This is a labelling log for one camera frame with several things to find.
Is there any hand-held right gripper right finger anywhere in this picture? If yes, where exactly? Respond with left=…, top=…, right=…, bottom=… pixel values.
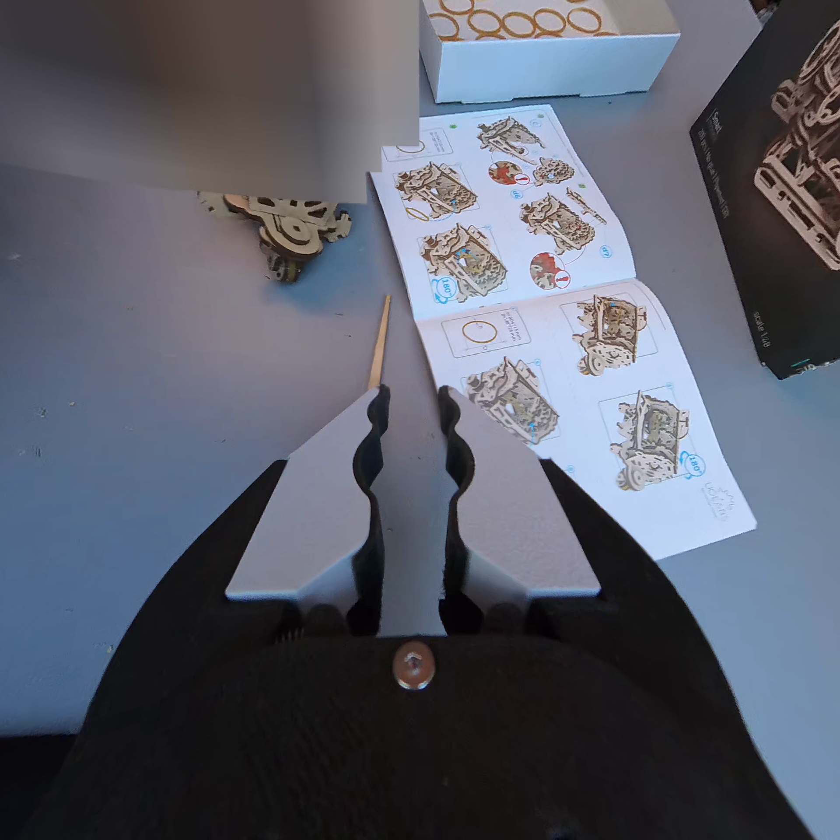
left=437, top=385, right=602, bottom=637

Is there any thin wooden stick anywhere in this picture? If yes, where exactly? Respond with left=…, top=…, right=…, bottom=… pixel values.
left=367, top=294, right=393, bottom=391

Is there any white cardboard box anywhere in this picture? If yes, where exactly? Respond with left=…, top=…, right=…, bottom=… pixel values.
left=420, top=0, right=681, bottom=105

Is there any wooden mechanical puzzle model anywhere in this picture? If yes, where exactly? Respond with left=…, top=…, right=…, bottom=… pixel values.
left=197, top=190, right=353, bottom=285

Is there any group of tan rubber bands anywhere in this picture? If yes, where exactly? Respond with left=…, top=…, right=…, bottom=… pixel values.
left=436, top=0, right=621, bottom=42

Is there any black printed product box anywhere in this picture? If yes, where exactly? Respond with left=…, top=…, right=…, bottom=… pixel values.
left=689, top=0, right=840, bottom=382

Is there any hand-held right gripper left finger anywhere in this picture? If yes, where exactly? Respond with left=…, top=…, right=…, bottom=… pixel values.
left=224, top=384, right=391, bottom=637

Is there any illustrated instruction booklet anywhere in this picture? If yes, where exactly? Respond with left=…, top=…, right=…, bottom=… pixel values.
left=369, top=104, right=757, bottom=562

